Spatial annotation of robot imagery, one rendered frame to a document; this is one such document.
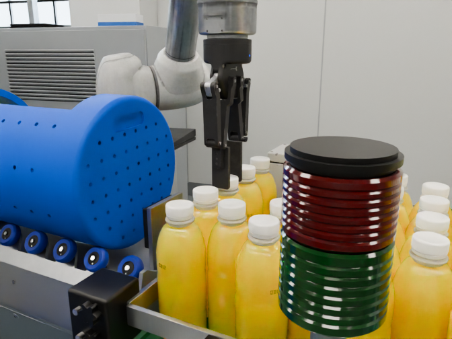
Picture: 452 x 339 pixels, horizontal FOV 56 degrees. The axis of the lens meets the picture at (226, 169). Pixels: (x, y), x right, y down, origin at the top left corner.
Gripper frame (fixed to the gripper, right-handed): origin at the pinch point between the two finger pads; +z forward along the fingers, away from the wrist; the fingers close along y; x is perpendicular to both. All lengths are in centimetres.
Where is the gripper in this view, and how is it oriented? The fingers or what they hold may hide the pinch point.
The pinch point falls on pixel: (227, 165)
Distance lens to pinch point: 70.5
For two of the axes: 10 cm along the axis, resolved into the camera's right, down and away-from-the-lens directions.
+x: 8.9, 1.2, -4.4
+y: -4.6, 2.4, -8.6
